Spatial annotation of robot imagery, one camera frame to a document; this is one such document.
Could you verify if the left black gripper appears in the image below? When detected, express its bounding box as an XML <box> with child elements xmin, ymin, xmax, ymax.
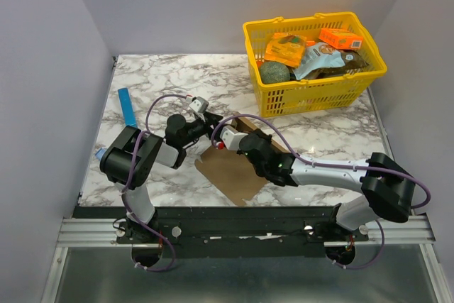
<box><xmin>180</xmin><ymin>111</ymin><xmax>227</xmax><ymax>148</ymax></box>

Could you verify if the brown cardboard box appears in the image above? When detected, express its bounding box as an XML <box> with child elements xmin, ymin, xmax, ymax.
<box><xmin>194</xmin><ymin>111</ymin><xmax>284</xmax><ymax>207</ymax></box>

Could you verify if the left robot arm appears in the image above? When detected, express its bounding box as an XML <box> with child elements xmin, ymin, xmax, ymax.
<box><xmin>100</xmin><ymin>112</ymin><xmax>223</xmax><ymax>243</ymax></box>

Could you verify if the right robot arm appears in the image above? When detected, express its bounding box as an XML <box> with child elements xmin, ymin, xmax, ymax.
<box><xmin>239</xmin><ymin>131</ymin><xmax>415</xmax><ymax>241</ymax></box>

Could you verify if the orange carton box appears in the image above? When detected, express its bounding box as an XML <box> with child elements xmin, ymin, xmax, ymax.
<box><xmin>319</xmin><ymin>28</ymin><xmax>363</xmax><ymax>50</ymax></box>

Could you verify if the yellow plastic basket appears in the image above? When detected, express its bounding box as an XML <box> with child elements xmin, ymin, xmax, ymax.
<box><xmin>243</xmin><ymin>11</ymin><xmax>387</xmax><ymax>117</ymax></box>

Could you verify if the long blue bar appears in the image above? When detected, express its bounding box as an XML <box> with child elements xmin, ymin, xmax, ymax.
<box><xmin>117</xmin><ymin>87</ymin><xmax>138</xmax><ymax>128</ymax></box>

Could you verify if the green round melon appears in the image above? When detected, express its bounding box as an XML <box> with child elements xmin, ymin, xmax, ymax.
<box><xmin>259</xmin><ymin>61</ymin><xmax>291</xmax><ymax>84</ymax></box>

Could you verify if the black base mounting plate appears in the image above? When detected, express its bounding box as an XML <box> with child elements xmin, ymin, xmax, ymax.
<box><xmin>73</xmin><ymin>206</ymin><xmax>381</xmax><ymax>263</ymax></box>

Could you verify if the small blue block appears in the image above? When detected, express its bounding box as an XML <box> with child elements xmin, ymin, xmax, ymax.
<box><xmin>95</xmin><ymin>148</ymin><xmax>106</xmax><ymax>160</ymax></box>

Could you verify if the orange snack pouch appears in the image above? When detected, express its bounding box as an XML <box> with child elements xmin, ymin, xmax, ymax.
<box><xmin>265</xmin><ymin>33</ymin><xmax>306</xmax><ymax>68</ymax></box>

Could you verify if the light blue snack bag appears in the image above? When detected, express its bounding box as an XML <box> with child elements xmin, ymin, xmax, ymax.
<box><xmin>294</xmin><ymin>42</ymin><xmax>345</xmax><ymax>81</ymax></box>

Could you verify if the dark brown snack bag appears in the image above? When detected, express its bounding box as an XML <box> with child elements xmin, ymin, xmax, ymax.
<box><xmin>306</xmin><ymin>50</ymin><xmax>370</xmax><ymax>79</ymax></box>

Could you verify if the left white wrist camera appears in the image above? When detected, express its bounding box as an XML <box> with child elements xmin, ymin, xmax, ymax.
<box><xmin>189</xmin><ymin>97</ymin><xmax>209</xmax><ymax>115</ymax></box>

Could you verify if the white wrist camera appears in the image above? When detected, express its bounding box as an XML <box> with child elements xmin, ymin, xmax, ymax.
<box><xmin>220</xmin><ymin>126</ymin><xmax>248</xmax><ymax>151</ymax></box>
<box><xmin>189</xmin><ymin>97</ymin><xmax>209</xmax><ymax>115</ymax></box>

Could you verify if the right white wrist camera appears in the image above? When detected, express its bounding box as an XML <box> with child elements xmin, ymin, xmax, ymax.
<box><xmin>220</xmin><ymin>126</ymin><xmax>248</xmax><ymax>151</ymax></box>

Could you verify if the aluminium frame rail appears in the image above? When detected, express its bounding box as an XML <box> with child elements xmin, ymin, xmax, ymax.
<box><xmin>43</xmin><ymin>216</ymin><xmax>445</xmax><ymax>302</ymax></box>

